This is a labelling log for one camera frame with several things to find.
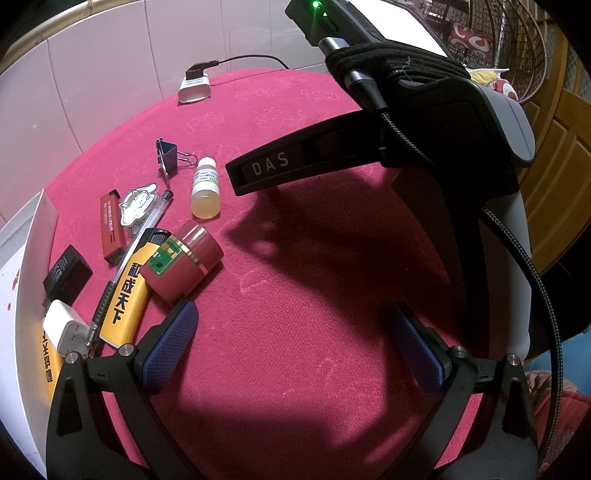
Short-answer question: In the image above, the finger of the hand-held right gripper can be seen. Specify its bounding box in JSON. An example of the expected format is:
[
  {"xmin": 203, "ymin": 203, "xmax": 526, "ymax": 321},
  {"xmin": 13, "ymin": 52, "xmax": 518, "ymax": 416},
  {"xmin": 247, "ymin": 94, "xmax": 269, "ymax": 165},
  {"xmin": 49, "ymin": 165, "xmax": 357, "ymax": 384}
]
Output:
[{"xmin": 225, "ymin": 110, "xmax": 389, "ymax": 197}]

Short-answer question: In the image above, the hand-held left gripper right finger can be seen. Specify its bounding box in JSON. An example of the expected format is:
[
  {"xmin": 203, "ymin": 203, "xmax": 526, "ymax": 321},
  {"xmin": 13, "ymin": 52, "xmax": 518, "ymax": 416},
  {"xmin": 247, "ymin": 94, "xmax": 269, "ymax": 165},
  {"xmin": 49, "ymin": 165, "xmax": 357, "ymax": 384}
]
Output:
[{"xmin": 387, "ymin": 302, "xmax": 541, "ymax": 480}]

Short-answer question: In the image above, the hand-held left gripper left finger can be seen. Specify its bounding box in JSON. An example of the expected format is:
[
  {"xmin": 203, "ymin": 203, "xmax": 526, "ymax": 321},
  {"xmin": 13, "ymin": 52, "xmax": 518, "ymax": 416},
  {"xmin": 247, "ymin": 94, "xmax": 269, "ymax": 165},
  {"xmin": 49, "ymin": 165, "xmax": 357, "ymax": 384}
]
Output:
[{"xmin": 46, "ymin": 298, "xmax": 200, "ymax": 480}]

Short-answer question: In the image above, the dark red round canister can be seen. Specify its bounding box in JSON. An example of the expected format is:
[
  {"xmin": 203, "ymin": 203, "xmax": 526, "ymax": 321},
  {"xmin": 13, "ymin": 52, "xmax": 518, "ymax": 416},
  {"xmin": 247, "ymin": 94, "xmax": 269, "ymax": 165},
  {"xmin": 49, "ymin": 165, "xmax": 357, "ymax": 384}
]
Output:
[{"xmin": 139, "ymin": 219, "xmax": 225, "ymax": 306}]

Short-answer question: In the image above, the small yellow liquid bottle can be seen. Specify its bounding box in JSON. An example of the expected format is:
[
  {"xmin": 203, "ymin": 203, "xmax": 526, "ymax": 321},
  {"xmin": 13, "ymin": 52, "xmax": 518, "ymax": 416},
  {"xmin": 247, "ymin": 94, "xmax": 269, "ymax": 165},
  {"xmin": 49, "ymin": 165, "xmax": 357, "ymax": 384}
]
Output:
[{"xmin": 191, "ymin": 157, "xmax": 222, "ymax": 220}]

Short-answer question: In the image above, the white power adapter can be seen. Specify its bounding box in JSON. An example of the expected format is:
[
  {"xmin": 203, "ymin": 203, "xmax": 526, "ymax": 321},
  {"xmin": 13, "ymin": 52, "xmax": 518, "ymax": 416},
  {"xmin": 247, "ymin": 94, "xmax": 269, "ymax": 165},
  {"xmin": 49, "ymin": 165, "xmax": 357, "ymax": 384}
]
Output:
[{"xmin": 42, "ymin": 299, "xmax": 90, "ymax": 357}]

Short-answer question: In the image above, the black power adapter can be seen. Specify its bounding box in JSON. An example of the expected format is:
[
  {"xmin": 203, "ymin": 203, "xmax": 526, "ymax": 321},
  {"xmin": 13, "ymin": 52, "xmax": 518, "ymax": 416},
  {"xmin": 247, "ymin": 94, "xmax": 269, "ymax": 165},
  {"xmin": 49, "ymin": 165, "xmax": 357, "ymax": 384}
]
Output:
[{"xmin": 42, "ymin": 244, "xmax": 94, "ymax": 308}]

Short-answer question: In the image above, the blue binder clip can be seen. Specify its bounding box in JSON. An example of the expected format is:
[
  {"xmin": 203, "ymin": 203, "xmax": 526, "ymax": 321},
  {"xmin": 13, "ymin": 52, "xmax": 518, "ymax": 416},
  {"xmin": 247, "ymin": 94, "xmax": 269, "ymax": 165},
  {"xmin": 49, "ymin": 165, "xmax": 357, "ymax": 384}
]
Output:
[{"xmin": 156, "ymin": 137, "xmax": 198, "ymax": 188}]

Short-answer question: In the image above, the white cardboard box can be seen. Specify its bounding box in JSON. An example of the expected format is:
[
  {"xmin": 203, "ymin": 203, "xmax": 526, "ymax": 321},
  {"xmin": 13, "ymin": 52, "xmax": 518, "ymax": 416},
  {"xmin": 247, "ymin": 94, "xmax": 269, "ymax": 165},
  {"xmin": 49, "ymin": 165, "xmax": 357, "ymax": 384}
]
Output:
[{"xmin": 0, "ymin": 188, "xmax": 63, "ymax": 480}]

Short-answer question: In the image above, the yellow lighter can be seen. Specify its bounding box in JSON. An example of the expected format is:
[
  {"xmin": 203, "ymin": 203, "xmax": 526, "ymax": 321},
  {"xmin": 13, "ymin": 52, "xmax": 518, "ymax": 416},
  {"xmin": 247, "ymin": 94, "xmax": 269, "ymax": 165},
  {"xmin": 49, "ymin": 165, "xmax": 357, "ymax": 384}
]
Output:
[{"xmin": 99, "ymin": 227, "xmax": 171, "ymax": 349}]

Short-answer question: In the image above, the stuffed toy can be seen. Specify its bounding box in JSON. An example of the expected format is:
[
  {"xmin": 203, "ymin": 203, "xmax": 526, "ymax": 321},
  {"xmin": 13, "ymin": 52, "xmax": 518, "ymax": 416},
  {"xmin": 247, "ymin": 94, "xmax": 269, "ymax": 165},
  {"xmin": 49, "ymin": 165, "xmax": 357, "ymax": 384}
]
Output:
[{"xmin": 466, "ymin": 67, "xmax": 520, "ymax": 102}]

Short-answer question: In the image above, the clear ballpoint pen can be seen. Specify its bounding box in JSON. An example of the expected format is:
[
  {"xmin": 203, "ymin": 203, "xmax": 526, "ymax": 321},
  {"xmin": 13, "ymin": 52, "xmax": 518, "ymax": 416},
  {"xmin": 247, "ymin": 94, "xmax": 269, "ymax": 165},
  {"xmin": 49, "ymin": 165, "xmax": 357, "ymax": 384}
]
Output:
[{"xmin": 85, "ymin": 189, "xmax": 175, "ymax": 356}]

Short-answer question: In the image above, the red patterned cushion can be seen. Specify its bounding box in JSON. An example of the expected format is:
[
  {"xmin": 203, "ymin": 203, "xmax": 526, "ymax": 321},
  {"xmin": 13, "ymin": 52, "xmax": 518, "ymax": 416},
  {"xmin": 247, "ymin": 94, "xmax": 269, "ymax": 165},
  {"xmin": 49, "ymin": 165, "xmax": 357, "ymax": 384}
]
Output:
[{"xmin": 450, "ymin": 21, "xmax": 495, "ymax": 51}]

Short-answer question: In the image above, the wooden door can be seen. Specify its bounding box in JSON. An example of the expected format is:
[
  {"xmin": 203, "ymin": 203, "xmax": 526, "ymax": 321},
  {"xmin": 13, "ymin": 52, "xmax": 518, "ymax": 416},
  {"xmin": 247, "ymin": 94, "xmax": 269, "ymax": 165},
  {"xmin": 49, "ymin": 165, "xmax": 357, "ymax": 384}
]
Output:
[{"xmin": 517, "ymin": 18, "xmax": 591, "ymax": 278}]

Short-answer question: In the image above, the red tablecloth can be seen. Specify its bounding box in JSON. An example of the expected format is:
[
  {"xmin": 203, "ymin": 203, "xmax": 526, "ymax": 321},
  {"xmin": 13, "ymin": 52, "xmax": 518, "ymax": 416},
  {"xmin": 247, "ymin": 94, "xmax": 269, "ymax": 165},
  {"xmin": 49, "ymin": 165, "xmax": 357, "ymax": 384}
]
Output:
[{"xmin": 44, "ymin": 68, "xmax": 532, "ymax": 480}]

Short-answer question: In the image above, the white board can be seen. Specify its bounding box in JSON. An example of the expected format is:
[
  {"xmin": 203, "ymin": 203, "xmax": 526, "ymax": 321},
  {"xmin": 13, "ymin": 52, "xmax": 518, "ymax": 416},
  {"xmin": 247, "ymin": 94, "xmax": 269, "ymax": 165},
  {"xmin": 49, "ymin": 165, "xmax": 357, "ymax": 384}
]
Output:
[{"xmin": 346, "ymin": 0, "xmax": 451, "ymax": 58}]

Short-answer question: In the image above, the red flat lighter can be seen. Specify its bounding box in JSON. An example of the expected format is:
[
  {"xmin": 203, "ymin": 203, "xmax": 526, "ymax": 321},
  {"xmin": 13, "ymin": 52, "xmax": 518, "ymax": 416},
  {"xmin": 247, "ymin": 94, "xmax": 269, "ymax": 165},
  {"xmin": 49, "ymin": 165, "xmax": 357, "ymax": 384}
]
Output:
[{"xmin": 100, "ymin": 189, "xmax": 126, "ymax": 265}]

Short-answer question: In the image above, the white cartoon charm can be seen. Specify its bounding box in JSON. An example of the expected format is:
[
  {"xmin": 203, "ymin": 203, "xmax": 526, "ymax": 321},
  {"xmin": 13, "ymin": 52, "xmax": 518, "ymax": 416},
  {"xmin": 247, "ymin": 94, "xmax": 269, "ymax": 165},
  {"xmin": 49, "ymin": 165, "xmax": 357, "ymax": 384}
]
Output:
[{"xmin": 117, "ymin": 182, "xmax": 160, "ymax": 232}]

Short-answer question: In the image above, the reddish patterned fabric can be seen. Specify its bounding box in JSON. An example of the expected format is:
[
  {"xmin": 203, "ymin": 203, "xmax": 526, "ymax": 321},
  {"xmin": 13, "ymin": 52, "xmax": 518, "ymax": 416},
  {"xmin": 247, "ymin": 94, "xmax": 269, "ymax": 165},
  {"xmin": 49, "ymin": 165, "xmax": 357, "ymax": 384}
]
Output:
[{"xmin": 524, "ymin": 355, "xmax": 591, "ymax": 462}]

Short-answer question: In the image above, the thin black charger cable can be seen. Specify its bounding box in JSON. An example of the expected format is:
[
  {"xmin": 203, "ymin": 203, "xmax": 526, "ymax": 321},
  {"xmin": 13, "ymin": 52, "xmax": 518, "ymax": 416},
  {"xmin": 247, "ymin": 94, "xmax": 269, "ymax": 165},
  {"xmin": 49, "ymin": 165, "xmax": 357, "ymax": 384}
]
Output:
[{"xmin": 185, "ymin": 54, "xmax": 291, "ymax": 81}]

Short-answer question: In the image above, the wire fan guard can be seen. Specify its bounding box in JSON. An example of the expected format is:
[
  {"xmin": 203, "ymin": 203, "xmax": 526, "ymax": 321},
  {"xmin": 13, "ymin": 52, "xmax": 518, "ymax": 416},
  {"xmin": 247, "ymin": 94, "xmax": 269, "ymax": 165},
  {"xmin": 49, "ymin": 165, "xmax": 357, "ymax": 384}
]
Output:
[{"xmin": 422, "ymin": 0, "xmax": 548, "ymax": 104}]

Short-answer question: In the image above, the white wall charger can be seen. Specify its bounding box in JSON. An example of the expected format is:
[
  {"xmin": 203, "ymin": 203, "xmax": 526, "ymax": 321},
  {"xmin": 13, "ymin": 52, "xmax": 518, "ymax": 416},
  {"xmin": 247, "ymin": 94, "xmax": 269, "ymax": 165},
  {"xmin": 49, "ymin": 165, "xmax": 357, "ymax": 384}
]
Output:
[{"xmin": 178, "ymin": 69, "xmax": 213, "ymax": 106}]

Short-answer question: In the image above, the black braided cable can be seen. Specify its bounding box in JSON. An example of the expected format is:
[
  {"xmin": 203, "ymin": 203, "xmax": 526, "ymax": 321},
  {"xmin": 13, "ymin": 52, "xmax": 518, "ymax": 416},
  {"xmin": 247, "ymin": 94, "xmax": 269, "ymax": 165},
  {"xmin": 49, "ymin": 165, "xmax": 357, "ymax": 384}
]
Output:
[{"xmin": 318, "ymin": 36, "xmax": 566, "ymax": 480}]

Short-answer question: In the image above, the golden curved rail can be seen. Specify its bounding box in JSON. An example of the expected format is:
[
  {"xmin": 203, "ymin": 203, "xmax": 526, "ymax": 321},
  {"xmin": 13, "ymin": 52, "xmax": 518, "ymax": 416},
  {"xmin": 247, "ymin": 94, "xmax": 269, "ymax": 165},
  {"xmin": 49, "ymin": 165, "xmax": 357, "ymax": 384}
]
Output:
[{"xmin": 0, "ymin": 0, "xmax": 153, "ymax": 75}]

